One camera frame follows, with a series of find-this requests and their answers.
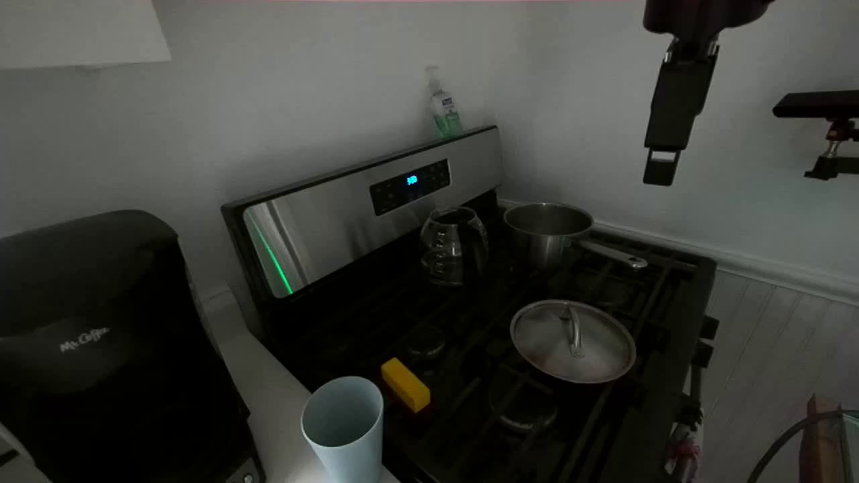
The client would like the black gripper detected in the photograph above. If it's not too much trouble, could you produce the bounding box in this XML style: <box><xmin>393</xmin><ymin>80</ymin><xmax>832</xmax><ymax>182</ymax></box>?
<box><xmin>640</xmin><ymin>35</ymin><xmax>723</xmax><ymax>187</ymax></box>

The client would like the stainless steel pot lid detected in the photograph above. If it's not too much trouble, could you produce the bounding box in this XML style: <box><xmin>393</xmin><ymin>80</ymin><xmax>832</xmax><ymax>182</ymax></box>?
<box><xmin>507</xmin><ymin>297</ymin><xmax>640</xmax><ymax>390</ymax></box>

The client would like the black gas stove steel panel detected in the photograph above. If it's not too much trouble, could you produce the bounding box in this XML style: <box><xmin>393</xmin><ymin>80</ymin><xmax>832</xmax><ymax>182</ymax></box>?
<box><xmin>221</xmin><ymin>123</ymin><xmax>723</xmax><ymax>483</ymax></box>

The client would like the brown wooden object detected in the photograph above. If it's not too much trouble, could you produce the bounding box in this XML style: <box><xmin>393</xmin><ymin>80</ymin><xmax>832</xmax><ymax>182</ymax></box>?
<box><xmin>797</xmin><ymin>395</ymin><xmax>849</xmax><ymax>483</ymax></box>

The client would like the yellow rectangular block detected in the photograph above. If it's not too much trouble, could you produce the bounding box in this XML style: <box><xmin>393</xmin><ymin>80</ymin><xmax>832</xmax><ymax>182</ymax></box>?
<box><xmin>378</xmin><ymin>355</ymin><xmax>436</xmax><ymax>417</ymax></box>

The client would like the light blue plastic cup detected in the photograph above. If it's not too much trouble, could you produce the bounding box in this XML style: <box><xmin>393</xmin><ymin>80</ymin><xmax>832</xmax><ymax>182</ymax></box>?
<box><xmin>297</xmin><ymin>373</ymin><xmax>387</xmax><ymax>483</ymax></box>

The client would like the black coffee maker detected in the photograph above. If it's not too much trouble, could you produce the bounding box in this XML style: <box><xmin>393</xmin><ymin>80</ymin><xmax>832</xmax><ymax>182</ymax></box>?
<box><xmin>0</xmin><ymin>210</ymin><xmax>264</xmax><ymax>483</ymax></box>

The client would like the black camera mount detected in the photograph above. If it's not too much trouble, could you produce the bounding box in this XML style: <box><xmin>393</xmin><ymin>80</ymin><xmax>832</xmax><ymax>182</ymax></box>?
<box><xmin>770</xmin><ymin>90</ymin><xmax>859</xmax><ymax>182</ymax></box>

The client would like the grey cable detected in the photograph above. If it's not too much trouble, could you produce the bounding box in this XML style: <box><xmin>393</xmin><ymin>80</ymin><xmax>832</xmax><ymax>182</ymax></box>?
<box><xmin>747</xmin><ymin>407</ymin><xmax>859</xmax><ymax>483</ymax></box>

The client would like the white wall cabinet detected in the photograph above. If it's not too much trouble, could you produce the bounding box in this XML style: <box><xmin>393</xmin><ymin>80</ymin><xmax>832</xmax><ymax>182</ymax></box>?
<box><xmin>0</xmin><ymin>0</ymin><xmax>175</xmax><ymax>72</ymax></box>

